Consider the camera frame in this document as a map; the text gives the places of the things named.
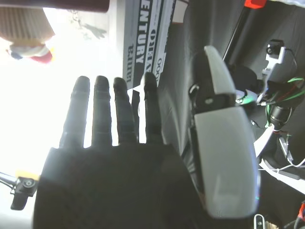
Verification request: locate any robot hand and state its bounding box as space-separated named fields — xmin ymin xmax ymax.
xmin=32 ymin=45 xmax=261 ymax=229

